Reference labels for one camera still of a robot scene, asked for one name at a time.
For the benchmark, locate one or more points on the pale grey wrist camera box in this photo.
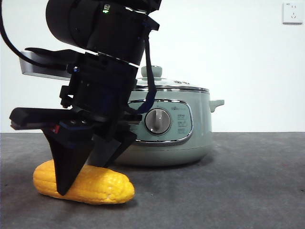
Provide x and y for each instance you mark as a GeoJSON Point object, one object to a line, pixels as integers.
{"type": "Point", "coordinates": [43, 69]}

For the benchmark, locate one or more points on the white wall socket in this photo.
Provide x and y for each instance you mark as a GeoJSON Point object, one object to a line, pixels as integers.
{"type": "Point", "coordinates": [293, 13]}

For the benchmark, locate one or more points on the yellow corn cob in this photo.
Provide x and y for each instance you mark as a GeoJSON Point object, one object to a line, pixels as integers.
{"type": "Point", "coordinates": [102, 186]}

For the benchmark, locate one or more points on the pale green electric pot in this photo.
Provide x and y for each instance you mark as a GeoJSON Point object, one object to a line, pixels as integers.
{"type": "Point", "coordinates": [200, 124]}

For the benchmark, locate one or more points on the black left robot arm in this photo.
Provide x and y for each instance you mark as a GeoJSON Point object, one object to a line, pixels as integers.
{"type": "Point", "coordinates": [78, 23]}

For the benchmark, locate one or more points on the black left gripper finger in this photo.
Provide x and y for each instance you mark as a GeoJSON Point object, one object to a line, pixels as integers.
{"type": "Point", "coordinates": [107, 152]}
{"type": "Point", "coordinates": [69, 155]}

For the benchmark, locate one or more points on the glass lid with green knob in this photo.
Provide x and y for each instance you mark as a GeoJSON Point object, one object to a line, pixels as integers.
{"type": "Point", "coordinates": [157, 71]}

